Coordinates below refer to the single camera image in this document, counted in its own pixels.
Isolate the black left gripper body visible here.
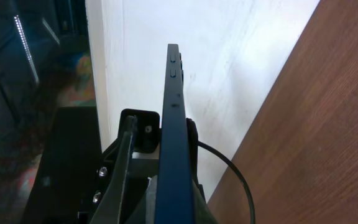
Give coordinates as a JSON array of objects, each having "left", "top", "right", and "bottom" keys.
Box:
[{"left": 78, "top": 109, "right": 161, "bottom": 223}]

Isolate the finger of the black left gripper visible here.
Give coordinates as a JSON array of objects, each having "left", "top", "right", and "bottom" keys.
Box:
[
  {"left": 186, "top": 118, "right": 217, "bottom": 224},
  {"left": 88, "top": 116, "right": 137, "bottom": 224}
]

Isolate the blue Galaxy smartphone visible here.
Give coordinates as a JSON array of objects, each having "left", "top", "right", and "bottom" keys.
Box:
[{"left": 155, "top": 44, "right": 196, "bottom": 224}]

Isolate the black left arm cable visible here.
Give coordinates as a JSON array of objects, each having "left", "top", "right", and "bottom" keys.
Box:
[{"left": 197, "top": 140, "right": 256, "bottom": 224}]

